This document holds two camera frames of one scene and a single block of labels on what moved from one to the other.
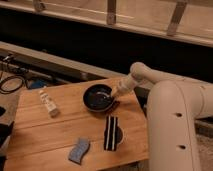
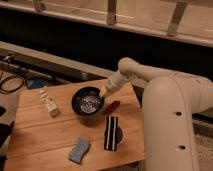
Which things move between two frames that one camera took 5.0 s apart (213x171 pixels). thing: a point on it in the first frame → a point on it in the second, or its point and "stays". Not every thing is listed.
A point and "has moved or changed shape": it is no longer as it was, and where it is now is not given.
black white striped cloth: (110, 133) stays
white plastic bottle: (49, 104) stays
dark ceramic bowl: (98, 97) has moved or changed shape
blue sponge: (77, 151) stays
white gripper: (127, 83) → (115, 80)
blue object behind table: (38, 83) stays
